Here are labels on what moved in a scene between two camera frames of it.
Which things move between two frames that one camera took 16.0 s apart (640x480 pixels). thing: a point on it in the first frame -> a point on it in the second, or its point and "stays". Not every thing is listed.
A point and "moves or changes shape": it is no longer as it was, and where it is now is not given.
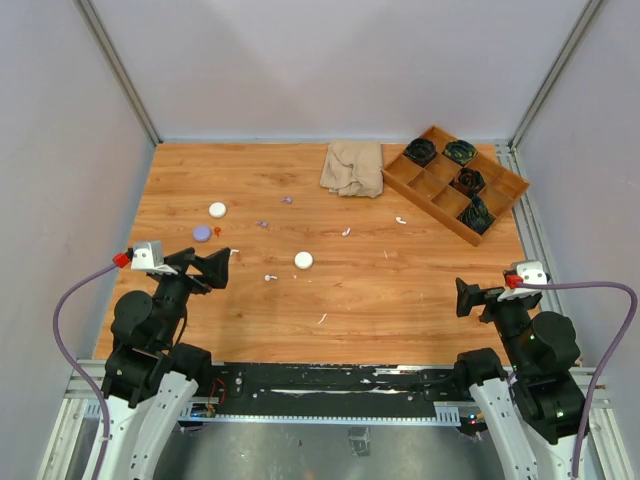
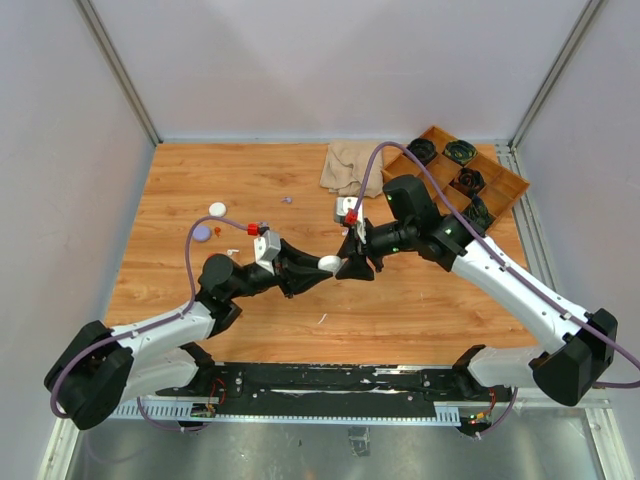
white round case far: [217, 209] stays
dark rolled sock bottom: [476, 216] stays
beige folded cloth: [353, 168] stays
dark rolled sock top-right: [460, 151] stays
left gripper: [214, 268] -> [290, 273]
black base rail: [327, 390] stays
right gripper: [473, 293] -> [355, 252]
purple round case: [201, 233] stays
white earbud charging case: [303, 260] moves or changes shape
